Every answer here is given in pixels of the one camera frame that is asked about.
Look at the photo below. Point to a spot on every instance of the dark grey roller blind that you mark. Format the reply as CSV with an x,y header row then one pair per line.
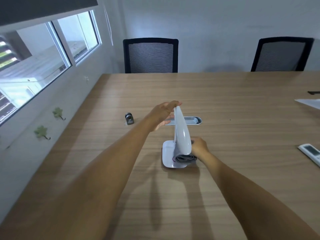
x,y
42,8

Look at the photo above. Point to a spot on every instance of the black mesh office chair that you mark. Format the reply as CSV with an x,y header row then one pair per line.
x,y
281,54
150,56

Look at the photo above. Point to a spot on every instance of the person's left hand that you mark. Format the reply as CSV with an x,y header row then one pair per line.
x,y
157,114

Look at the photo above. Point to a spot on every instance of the white paper sheet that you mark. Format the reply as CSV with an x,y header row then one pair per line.
x,y
310,102

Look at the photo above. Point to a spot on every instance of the person's left forearm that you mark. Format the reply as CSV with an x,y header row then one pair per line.
x,y
95,177

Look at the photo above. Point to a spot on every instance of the small grey metal clamp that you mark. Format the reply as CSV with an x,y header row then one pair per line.
x,y
129,118

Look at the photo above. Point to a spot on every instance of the white hinged plastic case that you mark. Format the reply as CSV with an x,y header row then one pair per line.
x,y
182,132

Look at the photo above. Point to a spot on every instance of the person's right hand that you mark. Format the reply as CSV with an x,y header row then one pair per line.
x,y
201,148

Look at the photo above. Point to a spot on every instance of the white framed sliding window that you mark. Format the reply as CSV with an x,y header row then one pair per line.
x,y
45,59

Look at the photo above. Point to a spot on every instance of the person's right forearm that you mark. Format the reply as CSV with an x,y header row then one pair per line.
x,y
250,194

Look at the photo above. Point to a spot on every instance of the person's right fingers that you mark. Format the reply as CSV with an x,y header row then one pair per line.
x,y
194,142

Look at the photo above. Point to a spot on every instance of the small black flat object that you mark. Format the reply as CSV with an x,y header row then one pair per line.
x,y
313,92

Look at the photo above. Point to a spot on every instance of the white remote control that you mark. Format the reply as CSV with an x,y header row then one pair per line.
x,y
311,152

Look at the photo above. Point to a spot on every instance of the green leaf wall hook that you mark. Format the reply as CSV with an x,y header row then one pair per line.
x,y
58,113
41,132

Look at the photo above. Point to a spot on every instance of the grey rolled fabric cuff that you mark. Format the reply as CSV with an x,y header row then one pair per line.
x,y
183,158

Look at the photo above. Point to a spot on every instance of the person's left fingers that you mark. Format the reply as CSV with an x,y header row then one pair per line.
x,y
172,104

